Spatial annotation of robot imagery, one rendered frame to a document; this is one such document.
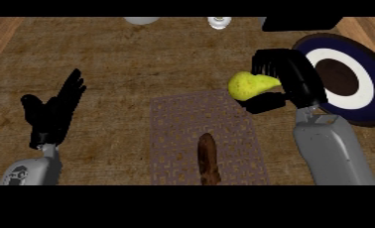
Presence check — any white round cup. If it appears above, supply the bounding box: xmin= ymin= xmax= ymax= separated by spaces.
xmin=206 ymin=16 xmax=233 ymax=31

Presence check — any brown elongated sweet potato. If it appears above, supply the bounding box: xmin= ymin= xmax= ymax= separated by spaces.
xmin=196 ymin=132 xmax=222 ymax=186

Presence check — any purple patterned placemat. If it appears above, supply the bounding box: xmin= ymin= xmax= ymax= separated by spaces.
xmin=147 ymin=88 xmax=271 ymax=186

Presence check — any pale grey round bowl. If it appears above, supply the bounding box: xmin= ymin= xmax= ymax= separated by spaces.
xmin=121 ymin=16 xmax=162 ymax=26

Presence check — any yellow pear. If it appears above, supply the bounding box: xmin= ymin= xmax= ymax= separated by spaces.
xmin=227 ymin=70 xmax=281 ymax=102

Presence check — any black flat appliance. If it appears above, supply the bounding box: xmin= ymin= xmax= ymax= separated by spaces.
xmin=261 ymin=16 xmax=343 ymax=33

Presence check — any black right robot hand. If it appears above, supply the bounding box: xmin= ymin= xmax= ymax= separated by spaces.
xmin=239 ymin=48 xmax=329 ymax=115

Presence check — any blue white brown plate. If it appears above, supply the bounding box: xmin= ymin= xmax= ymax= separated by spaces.
xmin=289 ymin=33 xmax=375 ymax=128

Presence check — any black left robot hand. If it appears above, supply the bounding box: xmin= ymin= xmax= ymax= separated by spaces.
xmin=19 ymin=67 xmax=88 ymax=151

